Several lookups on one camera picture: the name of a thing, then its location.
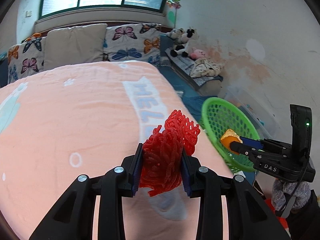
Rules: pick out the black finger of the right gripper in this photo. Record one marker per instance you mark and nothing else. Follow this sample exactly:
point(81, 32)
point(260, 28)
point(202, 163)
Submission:
point(246, 146)

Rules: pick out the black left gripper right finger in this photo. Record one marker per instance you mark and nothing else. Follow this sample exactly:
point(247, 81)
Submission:
point(228, 205)

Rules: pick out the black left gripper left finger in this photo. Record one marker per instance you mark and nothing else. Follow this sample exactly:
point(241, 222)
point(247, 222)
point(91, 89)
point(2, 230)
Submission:
point(72, 215)

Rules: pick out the orange yellow cake piece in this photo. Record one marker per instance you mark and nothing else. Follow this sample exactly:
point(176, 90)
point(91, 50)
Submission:
point(228, 137)

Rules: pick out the red foam fruit net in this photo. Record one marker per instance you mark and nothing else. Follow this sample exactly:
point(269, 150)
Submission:
point(162, 153)

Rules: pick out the grey gloved hand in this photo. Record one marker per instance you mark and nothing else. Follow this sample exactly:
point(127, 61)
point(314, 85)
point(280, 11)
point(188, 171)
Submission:
point(282, 191)

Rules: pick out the red plastic stool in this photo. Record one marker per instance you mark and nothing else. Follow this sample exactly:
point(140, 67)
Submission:
point(282, 221)

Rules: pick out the clear storage bin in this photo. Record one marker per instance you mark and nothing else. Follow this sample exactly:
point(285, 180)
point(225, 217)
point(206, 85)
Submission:
point(262, 120)

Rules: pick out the green plastic basket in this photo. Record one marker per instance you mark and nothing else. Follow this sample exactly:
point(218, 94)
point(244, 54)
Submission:
point(220, 118)

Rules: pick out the pink blanket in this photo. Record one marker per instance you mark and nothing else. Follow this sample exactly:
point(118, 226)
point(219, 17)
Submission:
point(73, 120)

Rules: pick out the spotted cream cloth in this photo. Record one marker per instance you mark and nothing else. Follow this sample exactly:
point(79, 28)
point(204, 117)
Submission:
point(206, 67)

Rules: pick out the pink plush toy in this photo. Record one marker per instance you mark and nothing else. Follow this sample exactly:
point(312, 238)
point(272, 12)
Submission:
point(198, 54)

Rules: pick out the cow plush toy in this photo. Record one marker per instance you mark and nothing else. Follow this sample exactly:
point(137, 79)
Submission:
point(184, 44)

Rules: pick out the grey plush toy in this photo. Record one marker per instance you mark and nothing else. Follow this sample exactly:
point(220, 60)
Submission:
point(175, 33)

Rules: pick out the butterfly cushion right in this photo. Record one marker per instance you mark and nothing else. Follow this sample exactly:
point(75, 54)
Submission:
point(140, 42)

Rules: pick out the butterfly cushion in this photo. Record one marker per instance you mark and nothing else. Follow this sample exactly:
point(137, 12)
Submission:
point(140, 42)
point(26, 59)

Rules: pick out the butterfly cushion left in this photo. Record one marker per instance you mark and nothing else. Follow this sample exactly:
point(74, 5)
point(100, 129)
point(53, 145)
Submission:
point(26, 59)

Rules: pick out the beige cushion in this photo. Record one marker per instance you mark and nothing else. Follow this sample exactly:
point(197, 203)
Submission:
point(74, 45)

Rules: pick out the colourful pinwheel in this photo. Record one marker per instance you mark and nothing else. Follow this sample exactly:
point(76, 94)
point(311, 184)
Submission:
point(174, 6)

